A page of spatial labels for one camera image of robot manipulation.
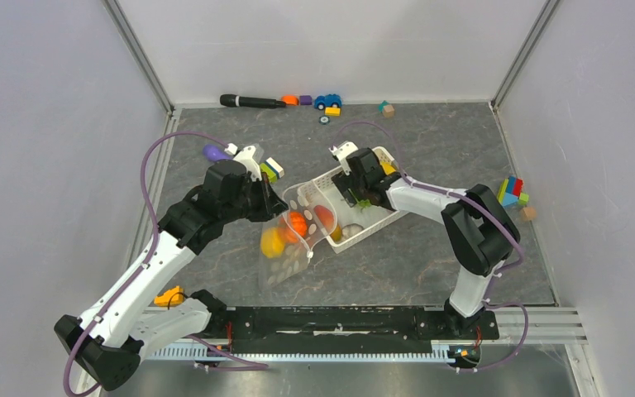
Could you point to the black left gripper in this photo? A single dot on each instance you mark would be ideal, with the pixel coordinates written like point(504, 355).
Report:
point(271, 203)

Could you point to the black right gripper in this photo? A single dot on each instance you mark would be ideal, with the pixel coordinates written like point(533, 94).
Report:
point(344, 180)

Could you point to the green toy grapes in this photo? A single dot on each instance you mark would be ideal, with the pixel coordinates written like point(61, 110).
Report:
point(363, 204)

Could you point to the yellow orange toy fruit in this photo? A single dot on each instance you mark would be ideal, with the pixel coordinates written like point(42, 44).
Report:
point(272, 243)

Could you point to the orange toy pumpkin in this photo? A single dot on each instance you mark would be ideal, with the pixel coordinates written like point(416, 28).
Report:
point(293, 227)

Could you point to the clear zip top bag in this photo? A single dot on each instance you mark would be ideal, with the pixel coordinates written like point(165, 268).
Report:
point(296, 257)

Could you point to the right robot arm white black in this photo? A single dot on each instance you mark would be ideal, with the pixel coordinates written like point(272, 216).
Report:
point(481, 233)

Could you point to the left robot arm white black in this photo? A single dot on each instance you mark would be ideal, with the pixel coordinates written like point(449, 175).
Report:
point(111, 339)

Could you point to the white perforated plastic basket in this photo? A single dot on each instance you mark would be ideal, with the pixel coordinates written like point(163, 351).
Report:
point(322, 191)

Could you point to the green blue white brick stack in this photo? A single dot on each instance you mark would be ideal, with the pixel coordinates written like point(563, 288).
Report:
point(272, 169)

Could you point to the white toy garlic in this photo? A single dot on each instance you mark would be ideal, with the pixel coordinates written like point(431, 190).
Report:
point(351, 230)

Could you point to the small round toy wheel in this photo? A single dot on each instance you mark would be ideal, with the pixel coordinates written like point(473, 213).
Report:
point(324, 119)

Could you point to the wooden toy cube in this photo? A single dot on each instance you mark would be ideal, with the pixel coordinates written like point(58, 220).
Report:
point(388, 111)

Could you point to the yellow toy brick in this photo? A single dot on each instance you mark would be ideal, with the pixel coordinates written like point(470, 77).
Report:
point(332, 112)

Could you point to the blue toy car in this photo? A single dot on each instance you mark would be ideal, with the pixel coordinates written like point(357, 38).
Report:
point(331, 100)

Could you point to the black microphone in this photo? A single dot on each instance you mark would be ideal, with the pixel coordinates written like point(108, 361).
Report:
point(238, 101)

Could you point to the purple toy block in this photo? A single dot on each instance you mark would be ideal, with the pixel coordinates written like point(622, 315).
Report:
point(305, 100)

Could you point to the orange toy piece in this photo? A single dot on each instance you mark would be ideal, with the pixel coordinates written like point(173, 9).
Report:
point(290, 100)

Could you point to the multicolour block stack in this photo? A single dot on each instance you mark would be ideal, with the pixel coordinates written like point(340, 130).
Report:
point(511, 193)

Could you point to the light wooden cube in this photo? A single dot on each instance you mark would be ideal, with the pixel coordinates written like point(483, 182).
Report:
point(528, 213)

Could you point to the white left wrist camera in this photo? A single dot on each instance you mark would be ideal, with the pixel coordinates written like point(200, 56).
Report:
point(250, 156)

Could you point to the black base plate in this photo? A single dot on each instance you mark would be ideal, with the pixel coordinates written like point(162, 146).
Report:
point(343, 329)

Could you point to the white slotted cable duct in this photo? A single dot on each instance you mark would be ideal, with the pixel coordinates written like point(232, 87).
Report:
point(185, 350)

